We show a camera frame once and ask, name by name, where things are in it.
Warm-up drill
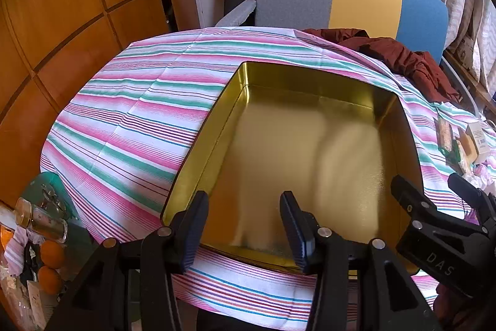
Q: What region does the cardboard box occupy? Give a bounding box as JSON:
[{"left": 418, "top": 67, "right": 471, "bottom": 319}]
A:
[{"left": 455, "top": 19, "right": 481, "bottom": 62}]

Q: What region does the orange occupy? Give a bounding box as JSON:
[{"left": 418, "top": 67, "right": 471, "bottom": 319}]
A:
[
  {"left": 37, "top": 265, "right": 63, "bottom": 295},
  {"left": 40, "top": 240, "right": 66, "bottom": 267}
]

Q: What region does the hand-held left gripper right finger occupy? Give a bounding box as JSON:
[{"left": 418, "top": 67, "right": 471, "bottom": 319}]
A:
[{"left": 280, "top": 190, "right": 444, "bottom": 331}]

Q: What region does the glass spice jar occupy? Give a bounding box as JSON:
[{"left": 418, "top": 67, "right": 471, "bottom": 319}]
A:
[{"left": 15, "top": 198, "right": 68, "bottom": 243}]

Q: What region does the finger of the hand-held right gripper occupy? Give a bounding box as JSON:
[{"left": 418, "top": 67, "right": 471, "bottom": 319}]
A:
[
  {"left": 447, "top": 173, "right": 491, "bottom": 225},
  {"left": 391, "top": 175, "right": 438, "bottom": 229}
]

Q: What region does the narrow snack packet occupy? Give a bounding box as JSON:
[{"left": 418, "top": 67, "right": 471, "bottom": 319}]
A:
[{"left": 434, "top": 117, "right": 454, "bottom": 153}]

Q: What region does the striped tablecloth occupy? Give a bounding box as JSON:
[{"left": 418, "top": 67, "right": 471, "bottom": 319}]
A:
[{"left": 40, "top": 26, "right": 496, "bottom": 320}]

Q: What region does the wide green-edged snack packet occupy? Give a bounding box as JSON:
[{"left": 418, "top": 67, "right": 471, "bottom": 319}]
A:
[{"left": 445, "top": 139, "right": 471, "bottom": 174}]

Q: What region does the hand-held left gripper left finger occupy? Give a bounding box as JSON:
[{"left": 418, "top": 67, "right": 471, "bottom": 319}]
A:
[{"left": 50, "top": 190, "right": 210, "bottom": 331}]

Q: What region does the gold metal tin box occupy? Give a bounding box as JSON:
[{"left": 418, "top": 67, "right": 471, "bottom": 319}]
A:
[{"left": 160, "top": 61, "right": 425, "bottom": 273}]

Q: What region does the maroon cloth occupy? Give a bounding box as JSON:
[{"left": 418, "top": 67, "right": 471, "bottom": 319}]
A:
[{"left": 301, "top": 28, "right": 463, "bottom": 105}]

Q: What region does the cream carton box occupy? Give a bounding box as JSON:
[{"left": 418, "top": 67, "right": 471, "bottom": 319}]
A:
[{"left": 465, "top": 122, "right": 496, "bottom": 165}]

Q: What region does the yellow sponge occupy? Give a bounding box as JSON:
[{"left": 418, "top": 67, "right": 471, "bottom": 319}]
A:
[{"left": 457, "top": 133, "right": 479, "bottom": 163}]

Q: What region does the green round tray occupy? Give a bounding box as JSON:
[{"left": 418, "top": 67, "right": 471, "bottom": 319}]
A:
[{"left": 21, "top": 171, "right": 84, "bottom": 225}]

